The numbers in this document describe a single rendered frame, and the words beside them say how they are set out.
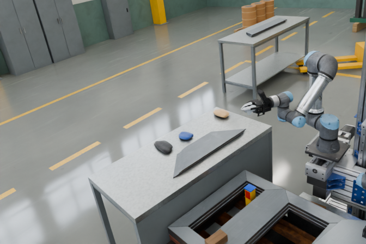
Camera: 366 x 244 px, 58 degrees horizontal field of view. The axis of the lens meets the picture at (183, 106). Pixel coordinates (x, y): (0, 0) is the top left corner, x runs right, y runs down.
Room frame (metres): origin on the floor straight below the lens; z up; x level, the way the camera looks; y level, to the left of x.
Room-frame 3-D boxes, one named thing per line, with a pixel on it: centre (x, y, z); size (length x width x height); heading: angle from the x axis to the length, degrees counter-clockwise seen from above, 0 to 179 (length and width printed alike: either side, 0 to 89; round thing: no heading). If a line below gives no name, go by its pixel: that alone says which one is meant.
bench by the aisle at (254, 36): (5.70, -1.63, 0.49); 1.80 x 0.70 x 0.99; 131
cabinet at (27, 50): (8.74, 3.88, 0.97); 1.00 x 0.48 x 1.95; 134
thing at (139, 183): (2.07, 0.03, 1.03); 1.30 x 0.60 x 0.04; 128
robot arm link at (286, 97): (1.91, -0.65, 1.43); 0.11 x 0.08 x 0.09; 108
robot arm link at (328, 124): (1.87, -0.94, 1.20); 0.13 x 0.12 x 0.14; 18
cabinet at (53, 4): (9.46, 3.12, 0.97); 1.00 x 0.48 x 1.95; 134
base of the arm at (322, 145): (1.87, -0.94, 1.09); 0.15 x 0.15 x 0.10
